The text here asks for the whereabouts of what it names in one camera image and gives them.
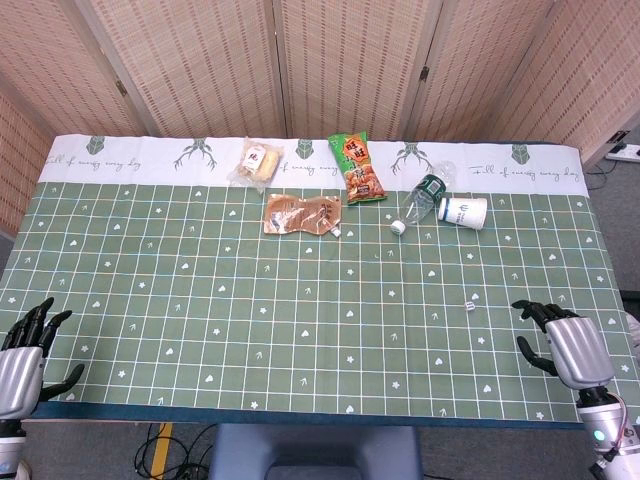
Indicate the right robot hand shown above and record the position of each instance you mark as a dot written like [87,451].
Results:
[580,350]

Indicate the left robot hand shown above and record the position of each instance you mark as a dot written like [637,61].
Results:
[20,362]

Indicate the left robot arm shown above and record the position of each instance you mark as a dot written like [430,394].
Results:
[10,450]

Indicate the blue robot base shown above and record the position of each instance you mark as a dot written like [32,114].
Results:
[315,452]

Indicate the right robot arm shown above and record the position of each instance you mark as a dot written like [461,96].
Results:
[607,430]

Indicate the white paper cup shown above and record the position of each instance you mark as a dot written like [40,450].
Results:
[462,212]

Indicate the white power strip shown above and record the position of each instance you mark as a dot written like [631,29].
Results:
[623,151]

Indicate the clear plastic water bottle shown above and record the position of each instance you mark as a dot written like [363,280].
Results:
[422,197]

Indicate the green grid tablecloth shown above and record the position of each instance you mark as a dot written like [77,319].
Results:
[300,310]

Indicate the green orange snack bag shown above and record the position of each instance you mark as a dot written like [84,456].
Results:
[357,167]

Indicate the clear wrapped pastry pack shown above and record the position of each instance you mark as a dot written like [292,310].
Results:
[255,164]

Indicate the brown sauce pouch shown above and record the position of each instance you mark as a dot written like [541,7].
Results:
[302,215]

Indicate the woven folding screen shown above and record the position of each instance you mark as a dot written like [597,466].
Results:
[320,65]

